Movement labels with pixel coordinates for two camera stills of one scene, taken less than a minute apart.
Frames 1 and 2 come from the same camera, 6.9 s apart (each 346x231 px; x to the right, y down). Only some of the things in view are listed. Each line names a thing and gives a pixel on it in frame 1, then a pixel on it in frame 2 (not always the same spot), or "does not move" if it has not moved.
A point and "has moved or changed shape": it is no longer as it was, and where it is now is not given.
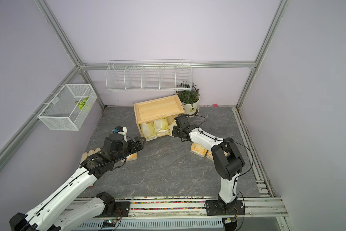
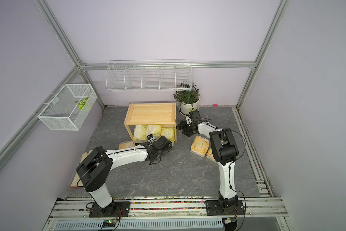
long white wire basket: [149, 75] does not move
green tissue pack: [171, 127] -> [169, 133]
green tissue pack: [148, 131] has moved or changed shape
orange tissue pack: [198, 149] does not move
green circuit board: [108, 224] does not move
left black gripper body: [127, 149] -> [163, 152]
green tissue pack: [161, 127] -> [155, 130]
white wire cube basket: [68, 108] does not move
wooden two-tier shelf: [157, 109] has moved or changed shape
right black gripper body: [178, 131] -> [189, 130]
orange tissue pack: [209, 156] does not move
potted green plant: [190, 99] does not move
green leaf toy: [81, 103] does not move
